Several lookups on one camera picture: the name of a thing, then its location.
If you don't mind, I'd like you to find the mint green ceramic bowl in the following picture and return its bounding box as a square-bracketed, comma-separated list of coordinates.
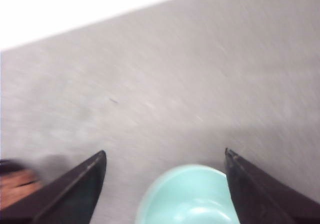
[135, 164, 239, 223]

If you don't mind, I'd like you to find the pile of brown beef pieces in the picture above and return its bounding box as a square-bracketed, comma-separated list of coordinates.
[0, 169, 43, 209]

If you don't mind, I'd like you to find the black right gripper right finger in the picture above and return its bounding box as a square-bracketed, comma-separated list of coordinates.
[224, 148, 320, 223]

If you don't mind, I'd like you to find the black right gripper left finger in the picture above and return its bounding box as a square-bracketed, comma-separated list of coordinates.
[0, 150, 107, 223]

